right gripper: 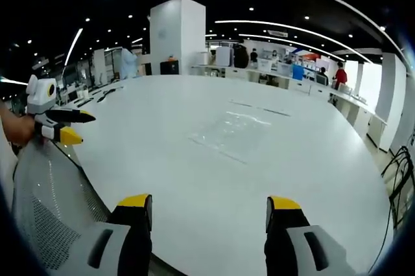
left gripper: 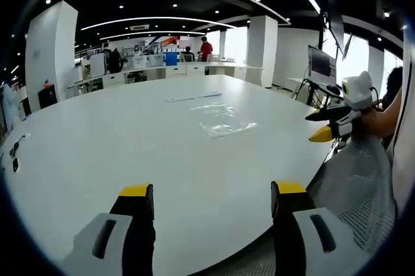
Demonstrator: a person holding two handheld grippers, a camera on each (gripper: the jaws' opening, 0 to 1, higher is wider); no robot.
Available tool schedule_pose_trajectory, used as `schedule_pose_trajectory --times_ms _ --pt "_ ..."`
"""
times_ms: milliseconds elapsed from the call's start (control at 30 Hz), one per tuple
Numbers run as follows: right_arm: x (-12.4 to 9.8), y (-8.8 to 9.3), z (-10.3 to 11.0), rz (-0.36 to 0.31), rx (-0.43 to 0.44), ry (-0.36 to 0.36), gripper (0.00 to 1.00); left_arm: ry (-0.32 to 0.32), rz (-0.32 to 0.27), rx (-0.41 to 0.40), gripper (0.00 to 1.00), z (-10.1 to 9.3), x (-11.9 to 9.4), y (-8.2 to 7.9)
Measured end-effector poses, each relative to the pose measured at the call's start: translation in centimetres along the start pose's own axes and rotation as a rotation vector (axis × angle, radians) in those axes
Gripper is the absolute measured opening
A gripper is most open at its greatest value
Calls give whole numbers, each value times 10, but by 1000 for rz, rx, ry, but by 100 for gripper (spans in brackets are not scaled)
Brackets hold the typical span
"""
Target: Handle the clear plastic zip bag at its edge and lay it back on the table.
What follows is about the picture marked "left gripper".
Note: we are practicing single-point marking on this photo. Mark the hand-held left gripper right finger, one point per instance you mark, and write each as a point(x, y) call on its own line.
point(311, 256)

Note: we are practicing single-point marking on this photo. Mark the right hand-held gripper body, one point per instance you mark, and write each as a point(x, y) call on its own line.
point(356, 91)

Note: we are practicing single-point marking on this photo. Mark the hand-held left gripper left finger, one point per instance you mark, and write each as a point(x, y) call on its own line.
point(107, 256)

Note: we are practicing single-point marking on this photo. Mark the clear food packaging bag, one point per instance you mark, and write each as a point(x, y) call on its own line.
point(212, 109)
point(227, 127)

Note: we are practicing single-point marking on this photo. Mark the white mesh bag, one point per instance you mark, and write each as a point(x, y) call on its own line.
point(360, 185)

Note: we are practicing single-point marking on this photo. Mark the computer monitor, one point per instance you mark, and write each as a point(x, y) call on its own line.
point(321, 62)

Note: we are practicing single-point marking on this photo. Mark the dark hanging stand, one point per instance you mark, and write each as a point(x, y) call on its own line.
point(337, 26)

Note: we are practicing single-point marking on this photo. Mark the person's white shirt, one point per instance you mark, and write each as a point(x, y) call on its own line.
point(405, 159)

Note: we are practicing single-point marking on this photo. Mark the long white counter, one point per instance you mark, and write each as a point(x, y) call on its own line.
point(181, 70)

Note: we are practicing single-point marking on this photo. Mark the blue storage box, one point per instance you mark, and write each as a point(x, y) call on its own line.
point(171, 59)

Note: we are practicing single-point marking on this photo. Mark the white cabinet box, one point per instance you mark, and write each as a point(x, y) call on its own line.
point(98, 65)

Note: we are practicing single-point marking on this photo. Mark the ceiling air vent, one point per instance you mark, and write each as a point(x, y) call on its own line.
point(139, 27)

